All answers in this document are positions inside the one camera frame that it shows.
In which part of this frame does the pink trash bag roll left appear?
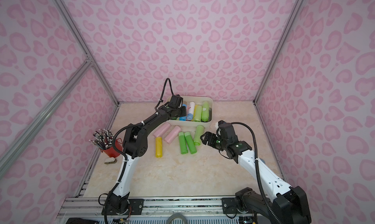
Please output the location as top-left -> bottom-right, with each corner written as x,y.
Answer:
153,123 -> 171,138

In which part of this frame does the white roll with blue end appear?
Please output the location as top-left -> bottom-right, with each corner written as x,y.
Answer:
187,101 -> 195,121

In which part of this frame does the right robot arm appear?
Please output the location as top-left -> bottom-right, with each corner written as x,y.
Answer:
200,132 -> 312,224

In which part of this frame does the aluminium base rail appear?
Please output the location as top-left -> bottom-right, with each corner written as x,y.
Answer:
55,196 -> 308,224

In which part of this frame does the blue trash bag roll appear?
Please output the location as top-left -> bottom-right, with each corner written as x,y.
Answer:
179,104 -> 187,121

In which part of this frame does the large yellow roll front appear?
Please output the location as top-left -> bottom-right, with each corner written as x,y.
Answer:
192,104 -> 198,121

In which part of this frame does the bundle of pens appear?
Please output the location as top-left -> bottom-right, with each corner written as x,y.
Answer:
89,129 -> 114,150

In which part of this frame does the green trash bag roll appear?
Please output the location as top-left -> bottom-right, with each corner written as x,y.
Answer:
184,132 -> 197,154
178,132 -> 188,155

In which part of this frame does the light green roll front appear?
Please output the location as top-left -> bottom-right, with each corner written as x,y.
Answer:
193,105 -> 203,122

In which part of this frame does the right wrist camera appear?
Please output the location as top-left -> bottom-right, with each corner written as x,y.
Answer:
216,120 -> 236,140

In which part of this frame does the pink trash bag roll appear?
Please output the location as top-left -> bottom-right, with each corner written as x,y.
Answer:
153,123 -> 171,138
164,126 -> 181,144

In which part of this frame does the yellow trash bag roll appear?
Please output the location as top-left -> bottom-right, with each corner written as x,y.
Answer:
155,137 -> 163,158

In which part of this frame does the green trash bag roll right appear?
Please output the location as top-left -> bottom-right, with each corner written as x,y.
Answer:
184,132 -> 197,154

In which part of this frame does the red pen holder cup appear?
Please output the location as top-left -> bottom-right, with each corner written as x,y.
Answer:
102,138 -> 123,158

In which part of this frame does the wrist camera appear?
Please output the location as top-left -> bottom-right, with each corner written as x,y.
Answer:
216,120 -> 236,140
169,95 -> 183,108

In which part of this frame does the green trash bag roll left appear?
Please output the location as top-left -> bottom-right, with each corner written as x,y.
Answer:
178,132 -> 188,155

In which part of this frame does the light green roll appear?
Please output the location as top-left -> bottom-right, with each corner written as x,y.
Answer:
193,125 -> 205,146
201,101 -> 210,122
193,105 -> 203,122

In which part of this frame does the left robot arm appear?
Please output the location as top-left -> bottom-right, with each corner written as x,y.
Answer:
102,96 -> 187,217

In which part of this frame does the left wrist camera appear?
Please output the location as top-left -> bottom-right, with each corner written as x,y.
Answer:
169,95 -> 183,108

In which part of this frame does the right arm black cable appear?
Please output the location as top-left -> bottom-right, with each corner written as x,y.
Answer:
216,122 -> 282,224

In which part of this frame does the white plastic storage box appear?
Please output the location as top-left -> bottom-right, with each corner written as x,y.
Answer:
167,96 -> 214,127

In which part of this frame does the pink trash bag roll right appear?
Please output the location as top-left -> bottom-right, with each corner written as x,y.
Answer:
164,126 -> 181,144

